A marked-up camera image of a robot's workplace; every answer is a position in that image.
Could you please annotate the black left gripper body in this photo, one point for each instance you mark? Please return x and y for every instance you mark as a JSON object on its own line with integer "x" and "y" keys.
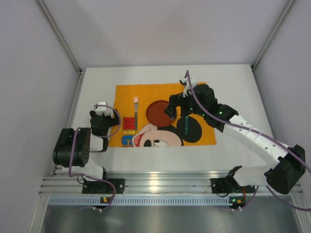
{"x": 107, "y": 115}

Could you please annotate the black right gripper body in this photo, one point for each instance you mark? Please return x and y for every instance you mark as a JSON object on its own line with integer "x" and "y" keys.
{"x": 180, "y": 101}

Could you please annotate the red round plastic plate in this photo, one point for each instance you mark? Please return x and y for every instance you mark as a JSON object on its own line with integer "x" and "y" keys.
{"x": 155, "y": 114}

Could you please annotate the orange Mickey Mouse placemat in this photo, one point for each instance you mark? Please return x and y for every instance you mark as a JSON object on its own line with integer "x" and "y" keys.
{"x": 149, "y": 135}

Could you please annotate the metal fork green handle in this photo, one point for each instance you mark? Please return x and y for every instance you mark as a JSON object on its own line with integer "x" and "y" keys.
{"x": 135, "y": 99}

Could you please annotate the metal spoon green handle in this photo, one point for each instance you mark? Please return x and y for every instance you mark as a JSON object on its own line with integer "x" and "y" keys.
{"x": 186, "y": 125}

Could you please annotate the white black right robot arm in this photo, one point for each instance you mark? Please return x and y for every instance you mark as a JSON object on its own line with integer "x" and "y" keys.
{"x": 285, "y": 165}

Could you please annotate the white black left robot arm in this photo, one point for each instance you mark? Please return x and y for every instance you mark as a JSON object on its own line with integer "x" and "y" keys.
{"x": 74, "y": 146}

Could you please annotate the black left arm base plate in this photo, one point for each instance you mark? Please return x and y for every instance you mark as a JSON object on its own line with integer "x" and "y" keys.
{"x": 96, "y": 187}

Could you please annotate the aluminium mounting rail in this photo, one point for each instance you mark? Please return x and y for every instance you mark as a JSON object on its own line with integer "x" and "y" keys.
{"x": 159, "y": 183}

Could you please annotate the grey slotted cable duct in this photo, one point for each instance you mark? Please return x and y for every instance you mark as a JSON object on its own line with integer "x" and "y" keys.
{"x": 145, "y": 200}

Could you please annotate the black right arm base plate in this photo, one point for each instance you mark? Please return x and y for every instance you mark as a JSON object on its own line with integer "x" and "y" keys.
{"x": 223, "y": 186}

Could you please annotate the left aluminium frame post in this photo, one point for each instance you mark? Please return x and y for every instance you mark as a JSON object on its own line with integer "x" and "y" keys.
{"x": 58, "y": 34}

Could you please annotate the aluminium frame post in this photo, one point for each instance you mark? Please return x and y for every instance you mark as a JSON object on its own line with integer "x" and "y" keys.
{"x": 273, "y": 32}
{"x": 58, "y": 34}

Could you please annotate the right aluminium frame post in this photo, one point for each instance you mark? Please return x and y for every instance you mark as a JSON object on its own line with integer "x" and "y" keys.
{"x": 273, "y": 32}

